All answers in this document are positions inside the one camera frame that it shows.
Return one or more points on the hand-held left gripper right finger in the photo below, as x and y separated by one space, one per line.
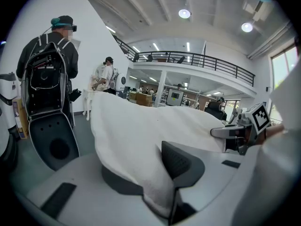
211 173

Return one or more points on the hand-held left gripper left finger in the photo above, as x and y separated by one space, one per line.
94 201

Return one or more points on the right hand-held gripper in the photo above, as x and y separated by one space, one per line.
259 119

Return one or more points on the white cushion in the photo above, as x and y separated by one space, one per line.
141 131

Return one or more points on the person's right forearm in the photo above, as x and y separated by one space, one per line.
274 131

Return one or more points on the black balcony railing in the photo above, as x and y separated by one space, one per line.
211 62

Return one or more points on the white pillar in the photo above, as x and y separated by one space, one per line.
161 88

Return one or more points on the window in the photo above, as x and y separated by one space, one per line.
282 69

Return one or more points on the stack of cardboard boxes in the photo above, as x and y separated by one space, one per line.
143 99

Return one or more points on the ceiling strip lights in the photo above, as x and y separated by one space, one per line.
188 46

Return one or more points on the white ornate table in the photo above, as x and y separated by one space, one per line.
87 100

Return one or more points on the printed cardboard box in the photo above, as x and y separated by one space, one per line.
22 119

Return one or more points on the round ceiling lamp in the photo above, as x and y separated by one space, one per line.
184 13
247 27

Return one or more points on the white and black robot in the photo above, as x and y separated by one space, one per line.
8 95

